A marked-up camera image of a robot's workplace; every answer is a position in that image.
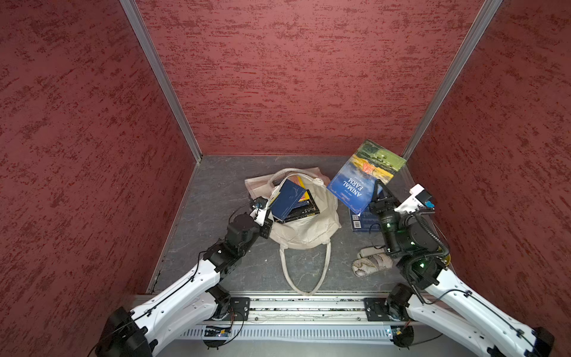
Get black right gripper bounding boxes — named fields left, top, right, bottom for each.
left=369, top=178, right=404, bottom=254

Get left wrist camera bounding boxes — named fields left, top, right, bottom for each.
left=252, top=196, right=268, bottom=213

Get left aluminium corner post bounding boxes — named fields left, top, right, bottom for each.
left=120, top=0, right=203, bottom=164

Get aluminium corner post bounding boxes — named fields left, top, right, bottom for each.
left=120, top=0, right=203, bottom=164
left=401, top=0, right=503, bottom=160

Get navy blue book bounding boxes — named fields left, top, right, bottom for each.
left=349, top=211, right=382, bottom=233
left=270, top=176, right=304, bottom=222

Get right circuit board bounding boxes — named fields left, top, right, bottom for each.
left=391, top=326, right=415, bottom=348

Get beige canvas tote bag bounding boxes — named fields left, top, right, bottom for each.
left=245, top=167, right=341, bottom=296

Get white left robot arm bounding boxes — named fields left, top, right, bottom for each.
left=90, top=212, right=274, bottom=356

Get crumpled white cloth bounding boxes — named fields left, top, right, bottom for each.
left=352, top=246, right=393, bottom=278

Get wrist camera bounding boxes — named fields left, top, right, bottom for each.
left=395, top=184, right=435, bottom=215
left=252, top=196, right=268, bottom=213

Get yellow spine book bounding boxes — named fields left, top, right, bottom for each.
left=293, top=176, right=309, bottom=203

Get right aluminium corner post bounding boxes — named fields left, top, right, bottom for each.
left=401, top=0, right=503, bottom=160

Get circuit board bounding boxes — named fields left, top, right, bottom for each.
left=203, top=326, right=233, bottom=339
left=391, top=326, right=415, bottom=348

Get left circuit board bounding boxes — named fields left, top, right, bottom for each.
left=203, top=326, right=233, bottom=339

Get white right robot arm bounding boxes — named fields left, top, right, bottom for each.
left=369, top=196, right=555, bottom=356

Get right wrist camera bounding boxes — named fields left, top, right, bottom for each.
left=395, top=184, right=435, bottom=215

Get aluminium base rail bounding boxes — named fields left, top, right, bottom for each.
left=174, top=293, right=428, bottom=348

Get Animal Farm book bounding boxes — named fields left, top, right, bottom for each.
left=327, top=140, right=406, bottom=214

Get black book yellow characters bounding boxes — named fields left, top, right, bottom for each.
left=284, top=190, right=321, bottom=223

